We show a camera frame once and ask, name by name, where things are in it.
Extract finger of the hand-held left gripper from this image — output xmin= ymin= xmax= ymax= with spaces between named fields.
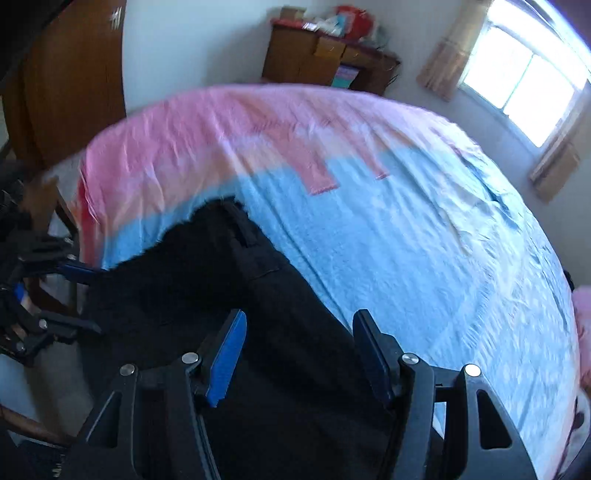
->
xmin=0 ymin=286 xmax=103 ymax=358
xmin=14 ymin=233 xmax=110 ymax=284

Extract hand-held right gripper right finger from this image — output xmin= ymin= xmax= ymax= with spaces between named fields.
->
xmin=352 ymin=309 xmax=541 ymax=480

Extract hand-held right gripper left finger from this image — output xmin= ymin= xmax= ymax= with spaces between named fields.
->
xmin=60 ymin=308 xmax=247 ymax=480

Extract black pants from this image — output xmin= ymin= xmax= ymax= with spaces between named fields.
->
xmin=81 ymin=196 xmax=407 ymax=480

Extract wooden chair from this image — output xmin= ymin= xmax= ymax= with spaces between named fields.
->
xmin=21 ymin=173 xmax=81 ymax=319

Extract blue pink printed blanket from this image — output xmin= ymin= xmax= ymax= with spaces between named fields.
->
xmin=76 ymin=83 xmax=583 ymax=480

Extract pink quilt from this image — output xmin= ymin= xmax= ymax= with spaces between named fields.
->
xmin=570 ymin=284 xmax=591 ymax=370

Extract beige curtain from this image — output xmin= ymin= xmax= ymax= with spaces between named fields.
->
xmin=529 ymin=78 xmax=591 ymax=204
xmin=416 ymin=0 xmax=490 ymax=102

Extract stack of folded cloths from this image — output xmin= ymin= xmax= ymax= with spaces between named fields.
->
xmin=331 ymin=65 xmax=361 ymax=90

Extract wooden cabinet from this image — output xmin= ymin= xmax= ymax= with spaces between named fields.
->
xmin=261 ymin=18 xmax=402 ymax=97

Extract window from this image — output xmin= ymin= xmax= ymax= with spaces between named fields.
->
xmin=462 ymin=0 xmax=587 ymax=148

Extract red bag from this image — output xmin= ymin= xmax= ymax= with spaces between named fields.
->
xmin=335 ymin=4 xmax=375 ymax=40

